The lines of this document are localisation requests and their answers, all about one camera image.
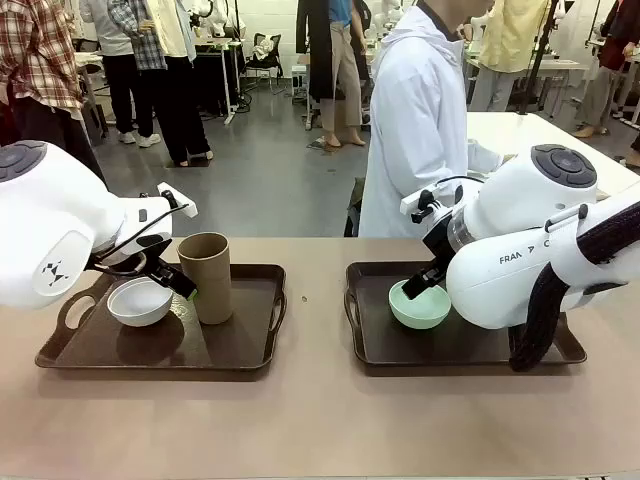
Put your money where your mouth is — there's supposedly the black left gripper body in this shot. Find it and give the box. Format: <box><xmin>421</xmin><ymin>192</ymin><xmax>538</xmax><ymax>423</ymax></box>
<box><xmin>95</xmin><ymin>234</ymin><xmax>174</xmax><ymax>277</ymax></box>

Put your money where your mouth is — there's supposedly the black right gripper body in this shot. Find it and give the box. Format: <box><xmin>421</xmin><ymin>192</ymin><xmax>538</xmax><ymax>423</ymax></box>
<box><xmin>422</xmin><ymin>211</ymin><xmax>459</xmax><ymax>274</ymax></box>

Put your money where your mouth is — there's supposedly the mint green bowl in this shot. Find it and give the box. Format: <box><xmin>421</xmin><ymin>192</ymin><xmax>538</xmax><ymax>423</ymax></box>
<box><xmin>388</xmin><ymin>279</ymin><xmax>453</xmax><ymax>331</ymax></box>

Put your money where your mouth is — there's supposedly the brown tall cup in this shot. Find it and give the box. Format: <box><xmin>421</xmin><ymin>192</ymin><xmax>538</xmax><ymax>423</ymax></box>
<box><xmin>177</xmin><ymin>232</ymin><xmax>234</xmax><ymax>327</ymax></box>

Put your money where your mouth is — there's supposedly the white bowl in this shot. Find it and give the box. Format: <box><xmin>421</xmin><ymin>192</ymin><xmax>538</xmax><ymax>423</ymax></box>
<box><xmin>106</xmin><ymin>277</ymin><xmax>175</xmax><ymax>329</ymax></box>

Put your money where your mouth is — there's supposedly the person's right forearm white sleeve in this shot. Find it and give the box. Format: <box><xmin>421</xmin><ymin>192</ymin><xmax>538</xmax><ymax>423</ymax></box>
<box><xmin>466</xmin><ymin>139</ymin><xmax>504</xmax><ymax>174</ymax></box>

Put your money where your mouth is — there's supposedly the dark brown plastic tray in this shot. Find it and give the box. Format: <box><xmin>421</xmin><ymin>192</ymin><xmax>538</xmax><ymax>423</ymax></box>
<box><xmin>34</xmin><ymin>262</ymin><xmax>289</xmax><ymax>372</ymax></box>
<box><xmin>343</xmin><ymin>259</ymin><xmax>588</xmax><ymax>377</ymax></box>

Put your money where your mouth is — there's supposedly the person in white hooded jacket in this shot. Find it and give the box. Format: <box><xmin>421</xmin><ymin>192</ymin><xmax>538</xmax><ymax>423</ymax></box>
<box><xmin>357</xmin><ymin>0</ymin><xmax>504</xmax><ymax>239</ymax></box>

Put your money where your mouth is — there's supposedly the person in cream jacket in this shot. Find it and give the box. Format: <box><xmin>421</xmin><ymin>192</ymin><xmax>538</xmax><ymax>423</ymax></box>
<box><xmin>143</xmin><ymin>0</ymin><xmax>215</xmax><ymax>169</ymax></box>

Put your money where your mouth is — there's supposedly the white rounded table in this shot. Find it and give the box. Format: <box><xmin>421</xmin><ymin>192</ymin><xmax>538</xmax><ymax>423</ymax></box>
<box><xmin>464</xmin><ymin>110</ymin><xmax>640</xmax><ymax>201</ymax></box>

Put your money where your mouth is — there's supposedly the person in grey shirt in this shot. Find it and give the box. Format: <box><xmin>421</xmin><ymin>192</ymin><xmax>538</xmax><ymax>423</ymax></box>
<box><xmin>78</xmin><ymin>0</ymin><xmax>162</xmax><ymax>149</ymax></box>

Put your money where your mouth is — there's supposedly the desk with green light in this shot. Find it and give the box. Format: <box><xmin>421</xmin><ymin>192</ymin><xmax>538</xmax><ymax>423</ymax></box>
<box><xmin>192</xmin><ymin>35</ymin><xmax>247</xmax><ymax>126</ymax></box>

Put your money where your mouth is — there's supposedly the person in beige trousers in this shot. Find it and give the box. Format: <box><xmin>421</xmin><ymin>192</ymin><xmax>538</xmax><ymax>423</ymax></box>
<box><xmin>319</xmin><ymin>0</ymin><xmax>370</xmax><ymax>149</ymax></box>

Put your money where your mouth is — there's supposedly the person in blue plaid shirt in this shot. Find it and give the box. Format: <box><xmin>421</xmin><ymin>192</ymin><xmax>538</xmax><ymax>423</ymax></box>
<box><xmin>107</xmin><ymin>0</ymin><xmax>169</xmax><ymax>72</ymax></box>

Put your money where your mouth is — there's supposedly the black slanted stand pole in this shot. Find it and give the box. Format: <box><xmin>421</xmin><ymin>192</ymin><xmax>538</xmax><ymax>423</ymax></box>
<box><xmin>516</xmin><ymin>0</ymin><xmax>561</xmax><ymax>117</ymax></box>

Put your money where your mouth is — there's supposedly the small white background robot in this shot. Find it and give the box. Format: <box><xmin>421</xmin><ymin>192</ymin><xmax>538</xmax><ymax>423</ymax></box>
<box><xmin>462</xmin><ymin>11</ymin><xmax>487</xmax><ymax>52</ymax></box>

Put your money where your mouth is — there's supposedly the black office chair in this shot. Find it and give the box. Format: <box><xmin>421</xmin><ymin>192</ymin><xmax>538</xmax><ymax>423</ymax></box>
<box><xmin>246</xmin><ymin>31</ymin><xmax>285</xmax><ymax>82</ymax></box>

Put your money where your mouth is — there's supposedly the person in yellow shirt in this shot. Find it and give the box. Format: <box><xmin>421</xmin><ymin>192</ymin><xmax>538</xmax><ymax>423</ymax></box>
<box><xmin>469</xmin><ymin>0</ymin><xmax>552</xmax><ymax>114</ymax></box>

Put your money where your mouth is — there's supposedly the white desk with equipment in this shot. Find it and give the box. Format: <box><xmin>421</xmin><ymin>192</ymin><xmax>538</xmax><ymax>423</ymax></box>
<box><xmin>537</xmin><ymin>53</ymin><xmax>597</xmax><ymax>101</ymax></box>

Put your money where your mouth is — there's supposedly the person in red plaid shirt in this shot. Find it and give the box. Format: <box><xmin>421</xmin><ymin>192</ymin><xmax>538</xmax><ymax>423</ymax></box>
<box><xmin>0</xmin><ymin>0</ymin><xmax>109</xmax><ymax>187</ymax></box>

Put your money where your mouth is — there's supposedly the person in dark red top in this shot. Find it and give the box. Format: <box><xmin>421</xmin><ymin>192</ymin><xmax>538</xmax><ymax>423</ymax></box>
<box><xmin>574</xmin><ymin>0</ymin><xmax>640</xmax><ymax>139</ymax></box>

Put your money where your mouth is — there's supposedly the thin black left camera cable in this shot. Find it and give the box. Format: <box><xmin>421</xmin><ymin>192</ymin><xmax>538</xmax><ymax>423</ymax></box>
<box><xmin>94</xmin><ymin>201</ymin><xmax>191</xmax><ymax>264</ymax></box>

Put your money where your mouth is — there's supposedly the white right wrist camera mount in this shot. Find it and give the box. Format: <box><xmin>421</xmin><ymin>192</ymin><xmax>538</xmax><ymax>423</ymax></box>
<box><xmin>399</xmin><ymin>183</ymin><xmax>467</xmax><ymax>224</ymax></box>

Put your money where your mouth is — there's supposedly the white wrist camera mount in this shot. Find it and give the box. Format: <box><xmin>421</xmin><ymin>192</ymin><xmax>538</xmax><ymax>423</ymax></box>
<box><xmin>399</xmin><ymin>183</ymin><xmax>467</xmax><ymax>224</ymax></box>
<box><xmin>137</xmin><ymin>181</ymin><xmax>198</xmax><ymax>219</ymax></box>

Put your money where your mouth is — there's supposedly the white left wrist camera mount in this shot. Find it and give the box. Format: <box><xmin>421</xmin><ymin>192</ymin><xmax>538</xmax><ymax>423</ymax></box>
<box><xmin>137</xmin><ymin>181</ymin><xmax>198</xmax><ymax>219</ymax></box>

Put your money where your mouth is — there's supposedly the black braided cable sleeve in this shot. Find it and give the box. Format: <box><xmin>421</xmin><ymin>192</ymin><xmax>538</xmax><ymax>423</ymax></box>
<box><xmin>508</xmin><ymin>199</ymin><xmax>640</xmax><ymax>373</ymax></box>

